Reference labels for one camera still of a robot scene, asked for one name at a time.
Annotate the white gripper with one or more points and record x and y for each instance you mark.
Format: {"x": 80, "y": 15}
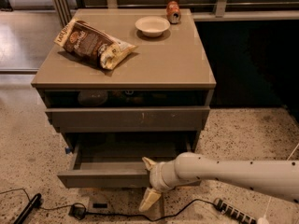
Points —
{"x": 154, "y": 176}

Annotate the grey drawer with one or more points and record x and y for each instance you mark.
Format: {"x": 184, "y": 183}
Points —
{"x": 114, "y": 160}
{"x": 129, "y": 119}

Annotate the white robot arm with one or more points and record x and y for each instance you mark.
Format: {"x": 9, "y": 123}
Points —
{"x": 279, "y": 179}

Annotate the grey top drawer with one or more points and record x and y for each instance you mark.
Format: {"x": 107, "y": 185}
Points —
{"x": 129, "y": 119}

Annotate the grey drawer cabinet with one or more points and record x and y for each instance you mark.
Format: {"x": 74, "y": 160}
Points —
{"x": 170, "y": 70}

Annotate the grey round object in drawer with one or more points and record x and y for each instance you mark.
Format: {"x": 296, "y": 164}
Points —
{"x": 92, "y": 98}

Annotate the small black floor plate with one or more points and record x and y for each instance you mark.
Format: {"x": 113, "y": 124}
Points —
{"x": 100, "y": 205}

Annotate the black power adapter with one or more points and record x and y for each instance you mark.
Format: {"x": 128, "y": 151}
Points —
{"x": 78, "y": 211}

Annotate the black power strip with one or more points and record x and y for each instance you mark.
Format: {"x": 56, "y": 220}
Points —
{"x": 232, "y": 212}

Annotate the black rod on floor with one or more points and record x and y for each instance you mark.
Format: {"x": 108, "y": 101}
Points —
{"x": 35, "y": 202}

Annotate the brown chip bag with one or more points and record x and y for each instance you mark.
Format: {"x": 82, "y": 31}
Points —
{"x": 105, "y": 51}

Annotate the white paper bowl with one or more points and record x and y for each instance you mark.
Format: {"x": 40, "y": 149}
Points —
{"x": 152, "y": 26}

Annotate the orange soda can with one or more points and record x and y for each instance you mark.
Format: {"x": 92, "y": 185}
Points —
{"x": 173, "y": 12}

